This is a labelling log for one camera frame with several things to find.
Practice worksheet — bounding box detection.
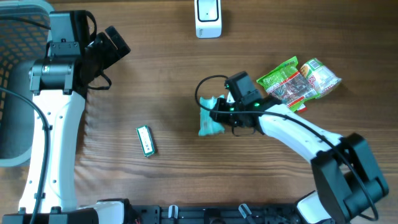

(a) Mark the light blue tissue pack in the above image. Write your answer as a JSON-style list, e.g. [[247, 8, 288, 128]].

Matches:
[[198, 96, 225, 136]]

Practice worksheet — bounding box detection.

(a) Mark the green snack bag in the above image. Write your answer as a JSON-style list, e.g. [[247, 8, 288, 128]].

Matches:
[[256, 56, 317, 111]]

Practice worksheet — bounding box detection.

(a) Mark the instant noodle cup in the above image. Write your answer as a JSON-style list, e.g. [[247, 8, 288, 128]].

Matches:
[[300, 58, 342, 98]]

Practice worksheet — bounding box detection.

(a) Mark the green white gum box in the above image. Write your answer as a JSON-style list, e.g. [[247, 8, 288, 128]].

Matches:
[[136, 125, 155, 157]]

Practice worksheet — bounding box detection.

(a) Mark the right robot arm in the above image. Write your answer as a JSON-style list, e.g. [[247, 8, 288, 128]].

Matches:
[[210, 72, 389, 223]]

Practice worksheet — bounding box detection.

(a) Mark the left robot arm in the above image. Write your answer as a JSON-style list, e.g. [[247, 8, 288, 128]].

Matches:
[[2, 10, 134, 223]]

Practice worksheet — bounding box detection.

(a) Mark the white barcode scanner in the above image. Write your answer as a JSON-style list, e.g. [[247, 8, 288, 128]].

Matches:
[[194, 0, 222, 39]]

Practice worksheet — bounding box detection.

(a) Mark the grey plastic mesh basket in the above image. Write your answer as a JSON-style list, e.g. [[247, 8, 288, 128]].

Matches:
[[0, 0, 55, 168]]

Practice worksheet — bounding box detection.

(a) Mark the left camera black cable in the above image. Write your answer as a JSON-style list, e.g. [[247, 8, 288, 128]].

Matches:
[[0, 15, 52, 224]]

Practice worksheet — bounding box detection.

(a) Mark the camera black cable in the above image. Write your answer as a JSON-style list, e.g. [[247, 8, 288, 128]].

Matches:
[[194, 74, 379, 222], [0, 15, 52, 224]]

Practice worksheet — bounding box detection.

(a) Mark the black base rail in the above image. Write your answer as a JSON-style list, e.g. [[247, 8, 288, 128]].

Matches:
[[132, 204, 303, 224]]

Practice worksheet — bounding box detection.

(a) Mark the right camera black cable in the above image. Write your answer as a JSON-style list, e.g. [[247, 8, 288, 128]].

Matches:
[[194, 74, 379, 222]]

